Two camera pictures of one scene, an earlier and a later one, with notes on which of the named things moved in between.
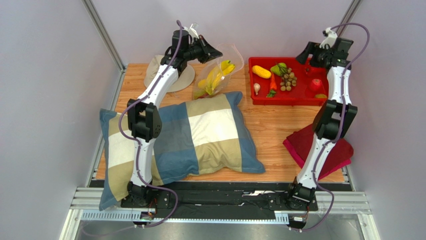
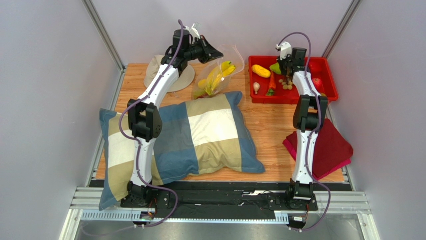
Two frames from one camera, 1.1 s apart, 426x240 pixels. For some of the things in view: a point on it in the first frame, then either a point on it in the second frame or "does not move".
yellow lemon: (202, 84) does not move
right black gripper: (312, 52) → (288, 69)
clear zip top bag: (214, 78) does not move
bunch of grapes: (288, 79) does not move
